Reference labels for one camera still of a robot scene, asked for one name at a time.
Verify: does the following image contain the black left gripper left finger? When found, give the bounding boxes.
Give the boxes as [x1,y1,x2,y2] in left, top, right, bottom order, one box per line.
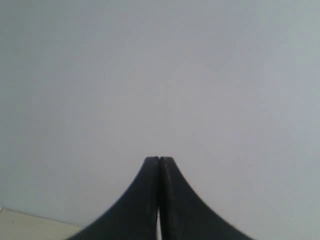
[69,156,160,240]

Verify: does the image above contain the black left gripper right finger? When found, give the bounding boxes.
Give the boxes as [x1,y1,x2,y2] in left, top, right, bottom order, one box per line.
[158,156,251,240]

